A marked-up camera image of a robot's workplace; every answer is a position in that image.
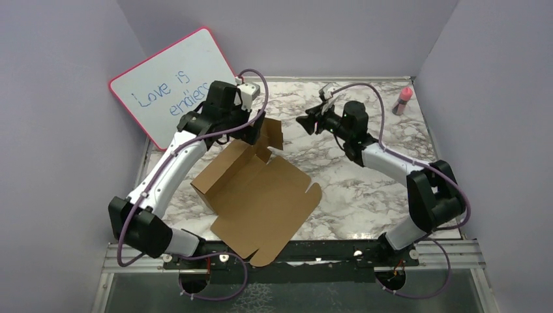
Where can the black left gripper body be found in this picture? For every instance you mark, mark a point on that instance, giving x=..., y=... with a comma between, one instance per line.
x=236, y=117

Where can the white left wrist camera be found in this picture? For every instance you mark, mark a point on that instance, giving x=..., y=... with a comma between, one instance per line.
x=246, y=95

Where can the pink framed whiteboard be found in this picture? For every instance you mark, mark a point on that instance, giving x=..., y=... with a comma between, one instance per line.
x=172, y=82

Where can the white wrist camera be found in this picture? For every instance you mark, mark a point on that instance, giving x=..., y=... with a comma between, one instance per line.
x=327, y=96
x=246, y=95

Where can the pink capped marker bottle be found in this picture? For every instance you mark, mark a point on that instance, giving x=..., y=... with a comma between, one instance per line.
x=402, y=101

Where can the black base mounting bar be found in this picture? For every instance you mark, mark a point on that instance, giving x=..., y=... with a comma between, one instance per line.
x=303, y=261

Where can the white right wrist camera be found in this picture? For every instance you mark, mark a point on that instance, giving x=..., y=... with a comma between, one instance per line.
x=327, y=96

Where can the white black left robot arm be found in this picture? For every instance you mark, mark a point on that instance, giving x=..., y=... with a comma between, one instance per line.
x=137, y=219

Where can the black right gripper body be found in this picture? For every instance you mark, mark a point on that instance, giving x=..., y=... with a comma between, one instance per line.
x=330, y=122

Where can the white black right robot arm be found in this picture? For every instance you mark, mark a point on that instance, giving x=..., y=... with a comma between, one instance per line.
x=433, y=198

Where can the brown cardboard box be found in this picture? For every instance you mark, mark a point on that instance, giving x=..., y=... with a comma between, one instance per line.
x=260, y=199

